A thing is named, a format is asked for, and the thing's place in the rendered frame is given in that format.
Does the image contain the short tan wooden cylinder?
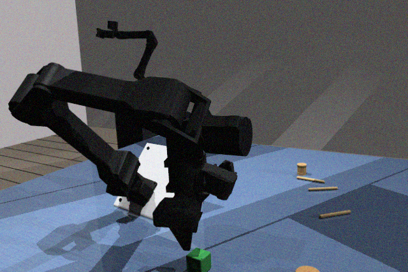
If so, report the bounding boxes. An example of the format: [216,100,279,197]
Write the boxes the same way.
[297,163,306,176]

